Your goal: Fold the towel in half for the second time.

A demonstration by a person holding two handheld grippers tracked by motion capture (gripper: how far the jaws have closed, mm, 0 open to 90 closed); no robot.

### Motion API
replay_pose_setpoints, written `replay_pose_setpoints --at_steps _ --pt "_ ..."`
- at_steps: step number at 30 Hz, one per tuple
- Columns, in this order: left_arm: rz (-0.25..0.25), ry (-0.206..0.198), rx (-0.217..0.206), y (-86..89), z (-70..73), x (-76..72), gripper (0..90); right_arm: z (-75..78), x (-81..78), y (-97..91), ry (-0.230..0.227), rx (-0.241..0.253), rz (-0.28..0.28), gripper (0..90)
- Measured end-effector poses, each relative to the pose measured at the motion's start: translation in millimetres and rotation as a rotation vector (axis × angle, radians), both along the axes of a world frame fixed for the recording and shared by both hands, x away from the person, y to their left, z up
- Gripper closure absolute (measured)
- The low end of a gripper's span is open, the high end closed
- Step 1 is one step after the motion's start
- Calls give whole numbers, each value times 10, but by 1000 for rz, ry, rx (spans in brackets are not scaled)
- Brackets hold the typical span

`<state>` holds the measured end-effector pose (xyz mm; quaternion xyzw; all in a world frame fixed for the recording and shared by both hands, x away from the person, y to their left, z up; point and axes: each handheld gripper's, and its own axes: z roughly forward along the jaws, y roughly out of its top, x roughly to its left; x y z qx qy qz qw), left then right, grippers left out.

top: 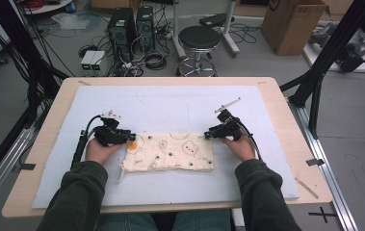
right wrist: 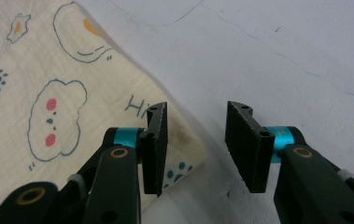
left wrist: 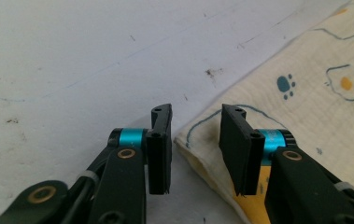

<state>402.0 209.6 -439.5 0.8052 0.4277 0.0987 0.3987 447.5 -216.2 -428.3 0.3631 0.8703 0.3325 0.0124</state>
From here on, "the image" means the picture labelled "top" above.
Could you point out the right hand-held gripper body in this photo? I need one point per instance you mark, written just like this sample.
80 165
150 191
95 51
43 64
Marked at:
229 128

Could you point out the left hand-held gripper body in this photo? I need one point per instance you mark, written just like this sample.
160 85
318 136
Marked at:
109 136

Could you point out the cream printed cloth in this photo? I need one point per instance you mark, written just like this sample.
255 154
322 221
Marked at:
170 154

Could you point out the person's left hand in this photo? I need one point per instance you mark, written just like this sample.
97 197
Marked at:
99 152

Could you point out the person's right hand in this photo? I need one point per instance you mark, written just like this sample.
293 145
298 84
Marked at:
241 149

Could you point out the white foam board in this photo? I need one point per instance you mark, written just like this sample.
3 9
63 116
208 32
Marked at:
157 106

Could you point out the white power supply box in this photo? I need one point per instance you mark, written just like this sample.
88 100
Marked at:
99 62
87 61

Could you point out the person's legs in jeans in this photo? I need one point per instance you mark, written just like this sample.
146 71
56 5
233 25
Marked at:
125 223

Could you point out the black tape strip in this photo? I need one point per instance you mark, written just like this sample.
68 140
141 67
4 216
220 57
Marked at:
26 166
315 162

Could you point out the black round stool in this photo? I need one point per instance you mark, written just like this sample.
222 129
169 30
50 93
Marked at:
198 38

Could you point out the thin wooden stick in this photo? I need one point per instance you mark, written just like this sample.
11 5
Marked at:
307 188

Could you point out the large black computer tower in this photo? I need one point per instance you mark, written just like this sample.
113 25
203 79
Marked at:
120 32

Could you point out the slim black computer tower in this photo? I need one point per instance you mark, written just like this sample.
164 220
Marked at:
144 27

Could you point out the flat black pedal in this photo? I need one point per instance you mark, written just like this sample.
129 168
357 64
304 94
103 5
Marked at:
215 20

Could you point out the cardboard box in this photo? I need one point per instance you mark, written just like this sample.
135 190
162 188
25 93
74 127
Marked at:
291 29

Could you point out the clear plastic bag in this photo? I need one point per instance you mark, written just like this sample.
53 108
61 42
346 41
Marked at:
71 21

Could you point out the black tape cross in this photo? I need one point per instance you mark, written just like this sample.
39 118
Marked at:
322 214

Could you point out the round white table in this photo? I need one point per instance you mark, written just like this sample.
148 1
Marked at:
48 8

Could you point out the white board with grey device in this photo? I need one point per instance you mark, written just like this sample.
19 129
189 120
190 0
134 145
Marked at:
353 51

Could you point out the aluminium rail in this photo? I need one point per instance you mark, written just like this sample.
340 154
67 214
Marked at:
0 170
331 179

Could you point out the black metal frame stand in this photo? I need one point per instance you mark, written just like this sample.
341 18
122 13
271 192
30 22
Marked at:
19 48
324 61

